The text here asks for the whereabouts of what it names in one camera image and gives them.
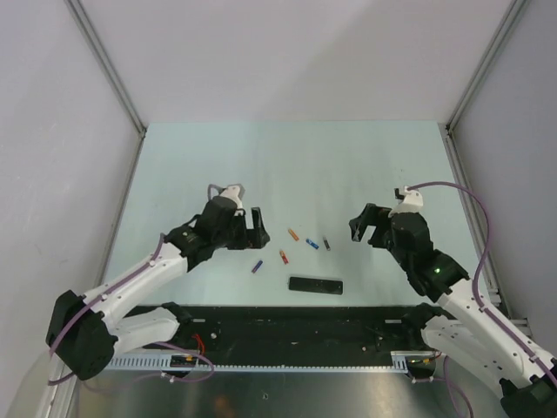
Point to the black grey battery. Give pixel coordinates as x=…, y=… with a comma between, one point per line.
x=326, y=243

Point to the purple blue battery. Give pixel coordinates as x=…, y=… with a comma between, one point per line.
x=257, y=266

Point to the red yellow battery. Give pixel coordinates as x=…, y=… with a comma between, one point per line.
x=283, y=257

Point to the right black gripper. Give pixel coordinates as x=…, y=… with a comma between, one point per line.
x=372, y=215

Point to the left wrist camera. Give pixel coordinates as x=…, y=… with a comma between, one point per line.
x=234, y=193

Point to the black remote control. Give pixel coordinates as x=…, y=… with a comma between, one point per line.
x=313, y=285

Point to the orange battery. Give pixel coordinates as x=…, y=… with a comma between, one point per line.
x=293, y=234

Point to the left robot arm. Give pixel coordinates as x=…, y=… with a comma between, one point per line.
x=87, y=331

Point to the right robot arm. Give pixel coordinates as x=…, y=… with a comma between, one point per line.
x=459, y=320

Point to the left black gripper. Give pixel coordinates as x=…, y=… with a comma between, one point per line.
x=252, y=239

